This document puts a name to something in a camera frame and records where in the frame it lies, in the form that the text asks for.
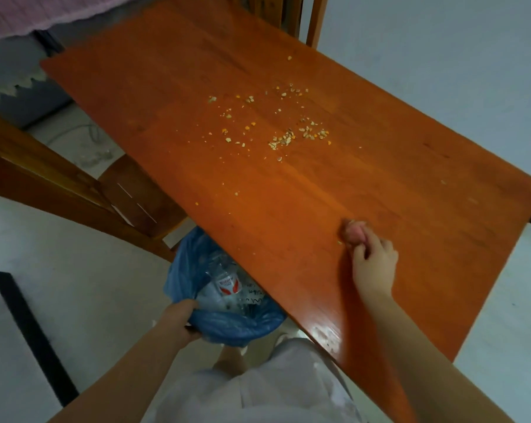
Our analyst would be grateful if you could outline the person's left leg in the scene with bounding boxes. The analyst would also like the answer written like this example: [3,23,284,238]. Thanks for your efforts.
[212,345,248,377]

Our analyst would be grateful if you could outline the food crumbs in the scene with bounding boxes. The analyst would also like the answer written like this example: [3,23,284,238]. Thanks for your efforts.
[188,55,447,203]

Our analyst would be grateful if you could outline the person's right hand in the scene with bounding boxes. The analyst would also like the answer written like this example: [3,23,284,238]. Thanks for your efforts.
[351,224,400,300]

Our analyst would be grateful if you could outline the wooden slat-back chair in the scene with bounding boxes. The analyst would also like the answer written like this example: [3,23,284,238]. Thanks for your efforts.
[0,106,189,263]
[228,0,329,50]

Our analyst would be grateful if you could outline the white shorts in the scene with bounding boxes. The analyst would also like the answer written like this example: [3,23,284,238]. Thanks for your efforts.
[141,338,363,423]

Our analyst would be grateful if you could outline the paper with black squiggles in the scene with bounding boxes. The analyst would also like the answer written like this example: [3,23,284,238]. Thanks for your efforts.
[243,286,266,306]

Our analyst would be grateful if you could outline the clear plastic bottle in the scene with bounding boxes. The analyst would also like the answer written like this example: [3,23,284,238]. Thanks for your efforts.
[203,253,257,311]

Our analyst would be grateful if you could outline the pink cleaning cloth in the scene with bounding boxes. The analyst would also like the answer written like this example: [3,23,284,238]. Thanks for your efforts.
[339,219,372,247]

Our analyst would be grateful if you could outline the pink bedspread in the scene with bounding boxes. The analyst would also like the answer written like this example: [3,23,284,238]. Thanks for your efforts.
[0,0,138,40]

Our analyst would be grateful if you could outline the blue lined waste basket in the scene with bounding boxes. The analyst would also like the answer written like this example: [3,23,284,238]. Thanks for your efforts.
[164,226,287,348]

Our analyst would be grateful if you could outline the person's left hand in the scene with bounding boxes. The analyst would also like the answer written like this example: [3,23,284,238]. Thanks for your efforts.
[157,299,202,348]

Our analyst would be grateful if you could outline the dark grey bed base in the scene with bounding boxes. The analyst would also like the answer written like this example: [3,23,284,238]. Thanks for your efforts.
[0,30,77,130]

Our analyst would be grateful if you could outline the person's right forearm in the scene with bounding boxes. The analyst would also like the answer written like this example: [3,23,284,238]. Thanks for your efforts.
[366,290,515,423]

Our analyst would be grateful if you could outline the person's left forearm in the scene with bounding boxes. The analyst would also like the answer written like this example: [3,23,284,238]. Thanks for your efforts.
[47,334,191,423]

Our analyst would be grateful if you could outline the orange wooden table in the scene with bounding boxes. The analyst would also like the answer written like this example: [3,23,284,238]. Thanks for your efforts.
[39,0,531,423]

